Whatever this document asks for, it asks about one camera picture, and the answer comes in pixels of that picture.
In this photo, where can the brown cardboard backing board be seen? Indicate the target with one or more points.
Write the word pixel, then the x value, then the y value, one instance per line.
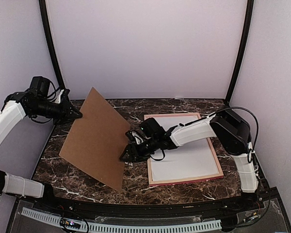
pixel 96 141

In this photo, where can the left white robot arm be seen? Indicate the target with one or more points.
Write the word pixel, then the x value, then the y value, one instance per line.
pixel 16 107

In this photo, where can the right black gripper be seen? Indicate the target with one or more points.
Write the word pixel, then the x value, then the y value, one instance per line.
pixel 130 148

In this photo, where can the white slotted cable duct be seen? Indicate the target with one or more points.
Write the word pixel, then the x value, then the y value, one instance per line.
pixel 120 227

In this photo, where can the left small circuit board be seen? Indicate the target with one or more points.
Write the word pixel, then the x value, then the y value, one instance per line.
pixel 69 223

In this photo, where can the left black enclosure post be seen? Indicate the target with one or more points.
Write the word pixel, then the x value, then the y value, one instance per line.
pixel 50 43

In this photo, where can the right small circuit board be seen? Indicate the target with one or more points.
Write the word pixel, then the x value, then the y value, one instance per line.
pixel 251 217

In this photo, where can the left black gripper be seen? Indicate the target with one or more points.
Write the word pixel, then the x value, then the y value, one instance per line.
pixel 66 115

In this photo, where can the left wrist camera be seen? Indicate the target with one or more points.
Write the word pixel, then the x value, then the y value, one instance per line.
pixel 62 96

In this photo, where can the black front rail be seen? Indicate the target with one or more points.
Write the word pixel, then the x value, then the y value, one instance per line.
pixel 224 209

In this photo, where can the right black enclosure post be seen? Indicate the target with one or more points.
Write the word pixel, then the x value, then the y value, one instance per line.
pixel 241 51

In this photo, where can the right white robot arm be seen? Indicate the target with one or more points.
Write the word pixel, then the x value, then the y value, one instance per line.
pixel 233 132

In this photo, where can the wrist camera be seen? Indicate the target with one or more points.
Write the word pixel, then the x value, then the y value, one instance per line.
pixel 62 96
pixel 150 128

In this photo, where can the pink wooden picture frame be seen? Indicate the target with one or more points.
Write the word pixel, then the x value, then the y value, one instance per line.
pixel 189 127

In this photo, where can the small circuit board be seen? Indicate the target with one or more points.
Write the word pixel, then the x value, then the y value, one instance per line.
pixel 69 223
pixel 251 217

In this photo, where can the black enclosure post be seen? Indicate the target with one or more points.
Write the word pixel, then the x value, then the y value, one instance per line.
pixel 241 51
pixel 50 43

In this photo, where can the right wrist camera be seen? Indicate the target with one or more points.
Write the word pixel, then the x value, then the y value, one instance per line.
pixel 150 128

